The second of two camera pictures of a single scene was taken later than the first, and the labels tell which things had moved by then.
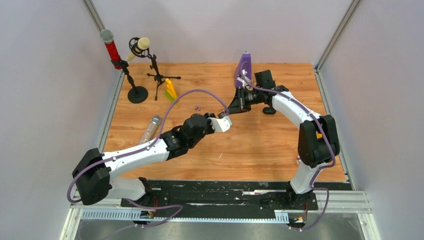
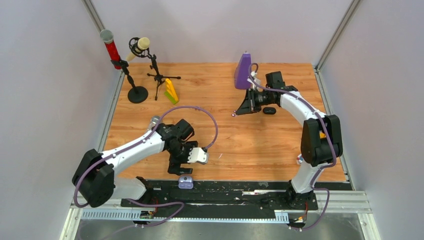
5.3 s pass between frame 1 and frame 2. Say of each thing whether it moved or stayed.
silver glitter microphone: stayed
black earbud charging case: stayed
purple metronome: stayed
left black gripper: moved
